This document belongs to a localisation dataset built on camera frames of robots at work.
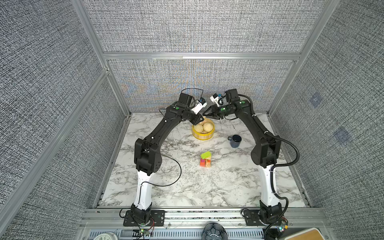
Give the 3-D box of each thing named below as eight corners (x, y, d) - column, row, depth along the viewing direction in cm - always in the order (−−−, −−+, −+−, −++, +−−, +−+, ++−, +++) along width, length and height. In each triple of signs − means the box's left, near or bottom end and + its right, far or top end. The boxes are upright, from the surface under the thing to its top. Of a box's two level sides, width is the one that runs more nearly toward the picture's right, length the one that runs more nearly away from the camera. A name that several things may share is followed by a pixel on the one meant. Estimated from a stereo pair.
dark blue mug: (228, 148, 101) (230, 141, 95) (227, 141, 105) (229, 134, 99) (239, 148, 101) (242, 141, 95) (237, 141, 105) (240, 134, 99)
